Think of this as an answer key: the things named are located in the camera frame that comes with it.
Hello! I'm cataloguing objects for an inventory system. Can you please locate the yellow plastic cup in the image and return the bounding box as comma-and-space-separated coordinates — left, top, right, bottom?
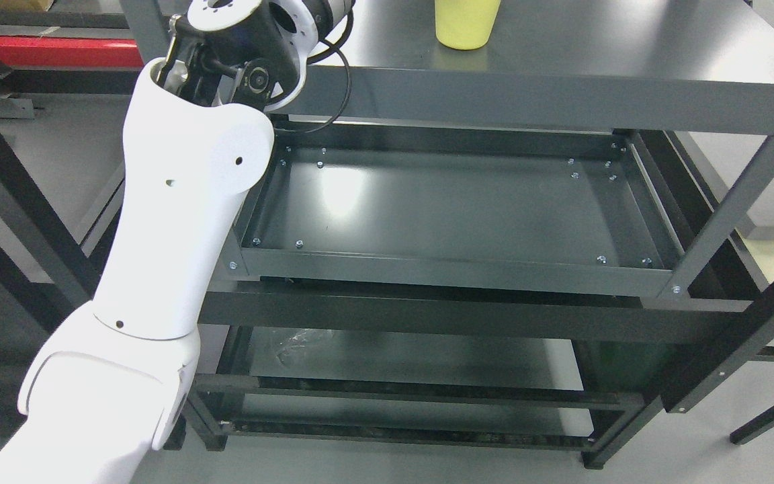
434, 1, 501, 51

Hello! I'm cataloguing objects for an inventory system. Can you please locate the black metal shelf rack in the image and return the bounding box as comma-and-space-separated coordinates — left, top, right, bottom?
0, 0, 774, 470

